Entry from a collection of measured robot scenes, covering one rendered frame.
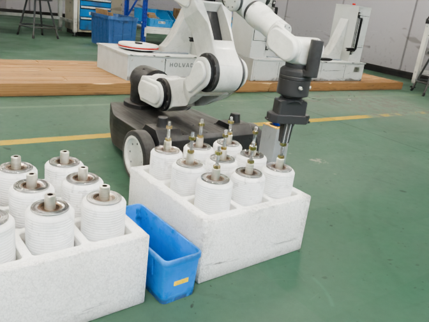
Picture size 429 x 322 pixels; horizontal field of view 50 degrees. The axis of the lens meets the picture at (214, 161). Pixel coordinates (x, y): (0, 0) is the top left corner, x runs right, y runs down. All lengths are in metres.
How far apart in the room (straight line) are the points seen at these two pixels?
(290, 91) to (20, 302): 0.81
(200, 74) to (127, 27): 4.22
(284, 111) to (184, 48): 2.50
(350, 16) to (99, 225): 4.21
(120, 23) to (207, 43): 4.12
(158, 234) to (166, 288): 0.20
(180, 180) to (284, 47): 0.45
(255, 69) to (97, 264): 3.13
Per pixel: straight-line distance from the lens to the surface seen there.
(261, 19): 1.34
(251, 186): 1.23
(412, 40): 6.82
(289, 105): 1.27
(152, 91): 1.98
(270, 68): 4.07
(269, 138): 1.55
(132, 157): 1.78
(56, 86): 3.08
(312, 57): 1.23
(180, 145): 1.73
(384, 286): 1.39
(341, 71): 4.76
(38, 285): 0.98
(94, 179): 1.12
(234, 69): 1.69
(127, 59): 3.31
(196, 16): 1.75
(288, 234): 1.37
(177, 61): 3.49
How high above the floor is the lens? 0.69
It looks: 19 degrees down
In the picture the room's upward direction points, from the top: 7 degrees clockwise
